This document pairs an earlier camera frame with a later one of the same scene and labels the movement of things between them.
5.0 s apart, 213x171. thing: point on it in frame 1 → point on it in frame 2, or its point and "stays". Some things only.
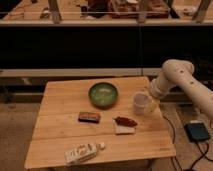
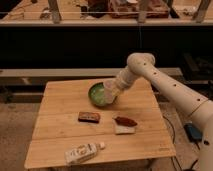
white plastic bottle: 82,153 stays
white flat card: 122,130 stays
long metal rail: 81,72 stays
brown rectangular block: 89,117 stays
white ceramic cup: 139,99 → 108,91
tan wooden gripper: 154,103 → 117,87
